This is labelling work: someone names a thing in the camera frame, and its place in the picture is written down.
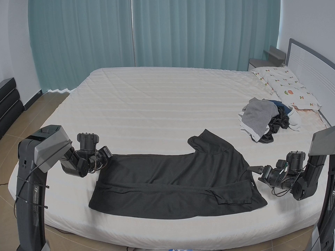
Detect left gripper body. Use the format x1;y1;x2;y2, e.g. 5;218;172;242
101;146;113;164

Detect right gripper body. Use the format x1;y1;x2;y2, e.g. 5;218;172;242
262;165;278;187

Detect black T-shirt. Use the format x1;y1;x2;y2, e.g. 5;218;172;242
88;129;268;220

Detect pile of clothes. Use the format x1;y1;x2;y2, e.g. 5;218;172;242
238;98;301;143

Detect bed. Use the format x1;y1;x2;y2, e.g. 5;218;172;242
8;38;335;248

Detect white printed pillow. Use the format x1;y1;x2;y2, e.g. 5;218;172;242
250;66;322;110

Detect grey bedside table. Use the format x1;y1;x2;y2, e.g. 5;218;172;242
248;45;286;68

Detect black chest of drawers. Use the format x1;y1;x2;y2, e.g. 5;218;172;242
0;77;25;140

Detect blue-green curtain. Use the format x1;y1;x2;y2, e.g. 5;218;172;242
132;0;282;71
27;0;136;92

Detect black cable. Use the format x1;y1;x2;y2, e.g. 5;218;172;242
271;187;292;197

